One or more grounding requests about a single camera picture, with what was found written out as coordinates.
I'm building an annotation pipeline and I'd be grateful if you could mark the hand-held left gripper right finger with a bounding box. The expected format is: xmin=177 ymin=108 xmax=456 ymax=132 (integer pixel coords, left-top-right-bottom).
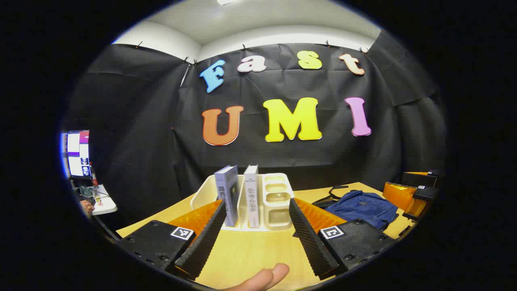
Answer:
xmin=289 ymin=197 xmax=398 ymax=280

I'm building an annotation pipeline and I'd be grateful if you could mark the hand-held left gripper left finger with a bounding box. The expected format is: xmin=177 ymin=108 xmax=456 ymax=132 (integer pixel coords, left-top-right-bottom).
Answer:
xmin=115 ymin=198 xmax=227 ymax=281

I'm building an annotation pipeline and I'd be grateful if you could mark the cream plastic bookshelf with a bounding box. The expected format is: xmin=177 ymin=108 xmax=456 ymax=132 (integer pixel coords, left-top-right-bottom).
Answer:
xmin=190 ymin=173 xmax=295 ymax=232

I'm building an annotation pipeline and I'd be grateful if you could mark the grey-blue book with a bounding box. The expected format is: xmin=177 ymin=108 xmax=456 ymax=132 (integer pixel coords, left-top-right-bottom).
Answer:
xmin=214 ymin=165 xmax=240 ymax=228

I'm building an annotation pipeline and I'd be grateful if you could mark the blue schoolbag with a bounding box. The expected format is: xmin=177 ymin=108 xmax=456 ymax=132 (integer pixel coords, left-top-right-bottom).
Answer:
xmin=311 ymin=185 xmax=400 ymax=232

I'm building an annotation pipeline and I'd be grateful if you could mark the white patterned book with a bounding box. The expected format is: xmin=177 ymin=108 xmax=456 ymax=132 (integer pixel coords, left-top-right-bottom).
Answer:
xmin=244 ymin=164 xmax=260 ymax=229

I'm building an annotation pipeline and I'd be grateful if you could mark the small white side table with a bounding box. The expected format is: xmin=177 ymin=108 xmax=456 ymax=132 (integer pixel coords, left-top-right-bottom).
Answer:
xmin=75 ymin=184 xmax=118 ymax=216

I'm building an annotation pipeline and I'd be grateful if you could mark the black backdrop cloth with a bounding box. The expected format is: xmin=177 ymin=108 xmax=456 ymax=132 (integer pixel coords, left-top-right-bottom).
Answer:
xmin=61 ymin=32 xmax=447 ymax=227

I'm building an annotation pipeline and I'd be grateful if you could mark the computer monitor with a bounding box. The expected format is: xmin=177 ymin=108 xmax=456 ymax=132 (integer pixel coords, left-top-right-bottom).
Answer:
xmin=63 ymin=129 xmax=92 ymax=179

